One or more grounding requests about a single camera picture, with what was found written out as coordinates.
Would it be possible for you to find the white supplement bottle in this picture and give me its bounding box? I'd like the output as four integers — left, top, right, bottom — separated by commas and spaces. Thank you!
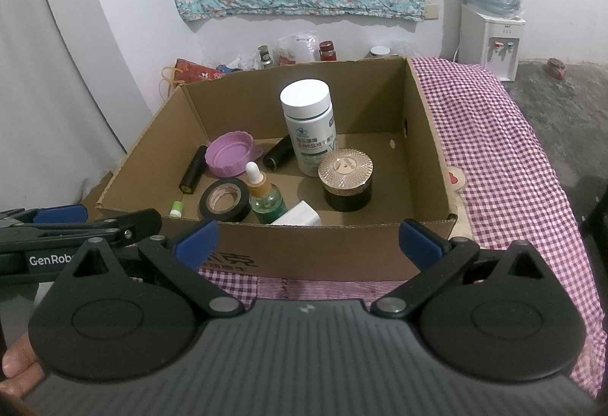
279, 80, 337, 178

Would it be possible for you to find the person's left hand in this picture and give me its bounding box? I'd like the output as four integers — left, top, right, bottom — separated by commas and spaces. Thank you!
0, 334, 47, 398

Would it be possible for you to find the purple checked tablecloth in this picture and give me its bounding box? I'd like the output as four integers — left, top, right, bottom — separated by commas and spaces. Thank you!
197, 56, 594, 402

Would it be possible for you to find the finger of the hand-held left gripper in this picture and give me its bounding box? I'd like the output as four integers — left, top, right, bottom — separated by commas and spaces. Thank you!
0, 208, 163, 255
0, 204, 90, 233

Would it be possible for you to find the black electrical tape roll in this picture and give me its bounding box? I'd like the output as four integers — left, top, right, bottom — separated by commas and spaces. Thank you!
198, 179, 251, 222

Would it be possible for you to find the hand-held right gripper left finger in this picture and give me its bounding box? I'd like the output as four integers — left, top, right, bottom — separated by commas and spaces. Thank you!
54, 220, 243, 317

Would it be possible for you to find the brown cardboard box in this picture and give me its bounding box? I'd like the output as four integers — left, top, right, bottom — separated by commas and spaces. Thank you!
95, 55, 459, 281

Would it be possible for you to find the white charger plug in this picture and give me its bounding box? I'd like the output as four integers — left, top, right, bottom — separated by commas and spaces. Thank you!
270, 201, 323, 227

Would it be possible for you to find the black cylindrical tube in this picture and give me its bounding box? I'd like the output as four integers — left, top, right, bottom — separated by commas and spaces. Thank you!
179, 145, 208, 193
263, 136, 293, 172

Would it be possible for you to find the green dropper bottle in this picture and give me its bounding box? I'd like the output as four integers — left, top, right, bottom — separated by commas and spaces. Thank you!
245, 162, 287, 224

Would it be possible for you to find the black jar with gold lid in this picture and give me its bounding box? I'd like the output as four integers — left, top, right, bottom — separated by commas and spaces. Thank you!
317, 149, 374, 212

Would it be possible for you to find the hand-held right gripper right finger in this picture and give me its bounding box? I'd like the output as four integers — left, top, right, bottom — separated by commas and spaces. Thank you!
370, 219, 554, 319

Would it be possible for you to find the red gift bag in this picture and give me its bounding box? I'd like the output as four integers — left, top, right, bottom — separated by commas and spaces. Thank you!
161, 59, 225, 87

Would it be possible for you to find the pink plastic lid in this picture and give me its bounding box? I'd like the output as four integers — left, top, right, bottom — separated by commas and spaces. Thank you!
205, 131, 263, 177

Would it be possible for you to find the clear plastic bag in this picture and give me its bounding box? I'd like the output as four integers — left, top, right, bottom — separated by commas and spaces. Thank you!
223, 55, 260, 73

